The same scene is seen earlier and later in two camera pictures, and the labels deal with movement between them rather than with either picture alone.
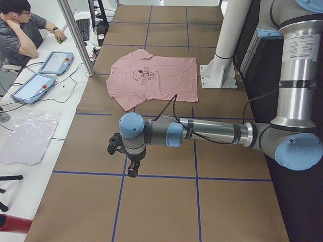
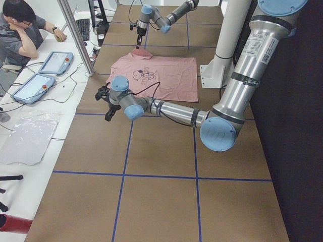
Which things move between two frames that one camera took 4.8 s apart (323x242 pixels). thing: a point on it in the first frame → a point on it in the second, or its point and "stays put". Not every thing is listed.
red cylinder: [10, 223] stays put
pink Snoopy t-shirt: [136, 76] stays put
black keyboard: [83, 24] stays put
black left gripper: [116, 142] → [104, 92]
